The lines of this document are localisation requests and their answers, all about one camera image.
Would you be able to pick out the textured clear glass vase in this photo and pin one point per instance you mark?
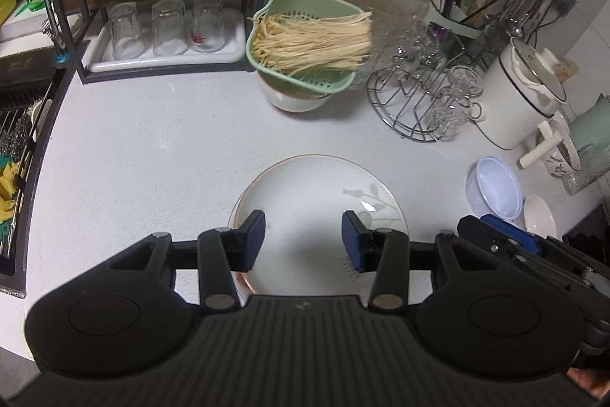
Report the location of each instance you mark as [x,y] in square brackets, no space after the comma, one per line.
[588,178]

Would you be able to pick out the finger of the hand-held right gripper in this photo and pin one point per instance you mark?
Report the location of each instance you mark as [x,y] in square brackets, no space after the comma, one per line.
[512,237]

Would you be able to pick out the small grey leaf plate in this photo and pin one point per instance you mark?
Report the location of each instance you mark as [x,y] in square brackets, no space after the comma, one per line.
[305,192]

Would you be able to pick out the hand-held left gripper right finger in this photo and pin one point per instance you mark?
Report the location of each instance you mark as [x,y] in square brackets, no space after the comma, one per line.
[352,245]

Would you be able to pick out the glass pot lid white knob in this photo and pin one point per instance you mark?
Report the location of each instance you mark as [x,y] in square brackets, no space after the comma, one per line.
[538,68]

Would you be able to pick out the clear glass with red print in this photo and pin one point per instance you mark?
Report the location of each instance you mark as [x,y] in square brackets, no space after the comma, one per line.
[207,25]

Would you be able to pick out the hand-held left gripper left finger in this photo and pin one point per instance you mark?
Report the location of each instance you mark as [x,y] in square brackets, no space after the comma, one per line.
[252,240]

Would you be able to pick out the bundle of pale noodles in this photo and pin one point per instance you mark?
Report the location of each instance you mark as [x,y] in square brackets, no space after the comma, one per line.
[314,42]

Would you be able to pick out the clear drinking glass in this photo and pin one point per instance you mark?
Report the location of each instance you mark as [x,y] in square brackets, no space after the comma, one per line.
[169,28]
[126,32]

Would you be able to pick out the green chopstick holder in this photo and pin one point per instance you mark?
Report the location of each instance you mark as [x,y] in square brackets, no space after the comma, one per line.
[452,16]

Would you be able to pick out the black induction cooktop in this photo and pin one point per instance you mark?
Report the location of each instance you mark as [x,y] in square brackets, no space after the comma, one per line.
[588,235]

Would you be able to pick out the black kitchen sink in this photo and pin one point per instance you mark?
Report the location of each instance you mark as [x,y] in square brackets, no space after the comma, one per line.
[19,121]

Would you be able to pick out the white drain tray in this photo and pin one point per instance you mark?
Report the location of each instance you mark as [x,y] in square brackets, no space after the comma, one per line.
[162,62]

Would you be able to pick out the yellow sponge cloth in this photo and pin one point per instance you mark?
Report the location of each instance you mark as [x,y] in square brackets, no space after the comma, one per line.
[9,192]

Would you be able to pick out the white electric cooking pot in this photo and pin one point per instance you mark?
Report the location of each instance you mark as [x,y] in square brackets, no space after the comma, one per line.
[505,111]

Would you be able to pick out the floral ceramic bowl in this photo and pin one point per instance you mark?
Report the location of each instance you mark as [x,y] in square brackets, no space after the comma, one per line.
[560,154]

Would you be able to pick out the yellow paper packet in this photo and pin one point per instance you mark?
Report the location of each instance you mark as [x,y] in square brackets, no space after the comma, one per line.
[566,68]

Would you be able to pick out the pale blue plastic bowl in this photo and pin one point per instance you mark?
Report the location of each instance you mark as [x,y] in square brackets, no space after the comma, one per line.
[498,190]

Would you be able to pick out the white bowl with red rim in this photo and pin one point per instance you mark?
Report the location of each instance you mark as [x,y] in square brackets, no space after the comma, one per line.
[293,101]

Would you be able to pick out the plain white bowl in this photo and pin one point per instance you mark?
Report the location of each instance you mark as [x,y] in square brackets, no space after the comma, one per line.
[541,218]

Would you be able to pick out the pale green kettle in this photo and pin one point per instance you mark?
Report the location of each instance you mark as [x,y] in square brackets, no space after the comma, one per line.
[593,130]

